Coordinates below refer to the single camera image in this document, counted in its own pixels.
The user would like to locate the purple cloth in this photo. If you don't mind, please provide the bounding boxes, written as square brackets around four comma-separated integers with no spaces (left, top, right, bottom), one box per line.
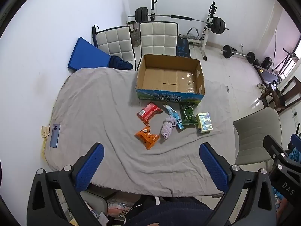
[160,117,177,141]

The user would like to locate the blue white snack packet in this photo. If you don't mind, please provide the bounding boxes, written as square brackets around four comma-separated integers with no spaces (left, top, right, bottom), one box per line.
[163,104,184,130]

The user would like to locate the green snack packet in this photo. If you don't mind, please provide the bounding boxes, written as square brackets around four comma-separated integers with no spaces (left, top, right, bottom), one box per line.
[179,103,199,129]

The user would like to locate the light green tissue pack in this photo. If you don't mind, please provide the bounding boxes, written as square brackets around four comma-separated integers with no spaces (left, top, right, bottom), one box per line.
[196,112,213,134]

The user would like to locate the blue folded gym mat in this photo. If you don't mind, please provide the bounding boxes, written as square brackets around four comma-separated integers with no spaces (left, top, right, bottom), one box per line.
[67,37,112,72]

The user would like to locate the dark blue bag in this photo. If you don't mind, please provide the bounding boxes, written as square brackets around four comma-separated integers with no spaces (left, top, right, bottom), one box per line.
[109,56,133,70]

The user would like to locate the grey table cloth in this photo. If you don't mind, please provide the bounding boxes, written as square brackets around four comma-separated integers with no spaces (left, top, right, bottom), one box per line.
[42,67,240,198]

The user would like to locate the red snack packet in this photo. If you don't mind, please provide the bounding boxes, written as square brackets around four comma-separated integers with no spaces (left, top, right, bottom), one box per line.
[137,102,163,126]

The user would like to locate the white squat rack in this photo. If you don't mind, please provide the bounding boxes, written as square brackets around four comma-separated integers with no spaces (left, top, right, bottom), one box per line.
[149,0,219,62]

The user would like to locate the grey chair under table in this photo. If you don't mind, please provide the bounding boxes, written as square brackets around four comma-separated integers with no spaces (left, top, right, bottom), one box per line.
[80,190,111,226]

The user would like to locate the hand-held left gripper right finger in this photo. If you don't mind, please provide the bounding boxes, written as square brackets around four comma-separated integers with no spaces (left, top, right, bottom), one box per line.
[199,142,277,226]

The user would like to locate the cardboard box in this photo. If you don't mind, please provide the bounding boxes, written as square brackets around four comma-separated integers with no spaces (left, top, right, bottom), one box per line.
[136,54,205,104]

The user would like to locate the white quilted chair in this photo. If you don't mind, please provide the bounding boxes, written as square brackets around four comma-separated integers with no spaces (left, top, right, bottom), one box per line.
[92,25,136,70]
[139,22,178,63]

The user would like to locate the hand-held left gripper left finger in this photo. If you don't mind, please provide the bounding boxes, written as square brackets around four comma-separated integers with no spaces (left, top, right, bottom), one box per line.
[27,142,111,226]

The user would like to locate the short barbell with black plates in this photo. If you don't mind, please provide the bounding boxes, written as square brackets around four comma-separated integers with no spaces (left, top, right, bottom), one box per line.
[221,45,256,64]

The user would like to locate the orange snack packet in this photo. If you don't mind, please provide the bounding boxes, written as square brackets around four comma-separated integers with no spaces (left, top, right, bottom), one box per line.
[135,126,160,150]

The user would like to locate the person's dark clothed body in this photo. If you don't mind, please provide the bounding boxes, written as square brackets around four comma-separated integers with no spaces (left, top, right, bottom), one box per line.
[122,195,215,226]

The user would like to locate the long barbell with black plates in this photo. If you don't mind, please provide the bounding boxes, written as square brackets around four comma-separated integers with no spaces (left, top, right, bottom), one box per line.
[128,7,229,35]

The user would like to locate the dark wooden chair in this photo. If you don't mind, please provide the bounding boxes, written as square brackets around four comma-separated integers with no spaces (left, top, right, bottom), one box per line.
[259,76,301,113]

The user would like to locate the blue smartphone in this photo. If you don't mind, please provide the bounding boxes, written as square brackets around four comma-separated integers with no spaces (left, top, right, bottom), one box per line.
[50,124,61,148]

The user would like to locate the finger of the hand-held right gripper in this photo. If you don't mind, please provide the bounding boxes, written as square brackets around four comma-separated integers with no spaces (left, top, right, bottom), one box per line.
[290,134,301,151]
[263,135,301,217]

